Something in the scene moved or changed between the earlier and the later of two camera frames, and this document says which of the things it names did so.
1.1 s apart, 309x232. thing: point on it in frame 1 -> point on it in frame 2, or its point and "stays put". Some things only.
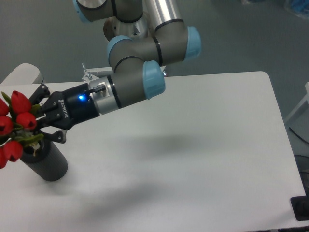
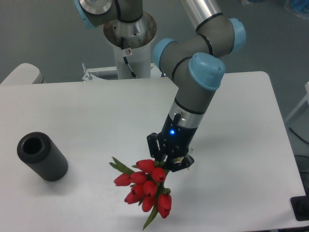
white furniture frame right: [306, 98] stays put
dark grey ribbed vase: [49, 163] stays put
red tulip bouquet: [18, 121] -> [146, 182]
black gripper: [64, 109] -> [173, 143]
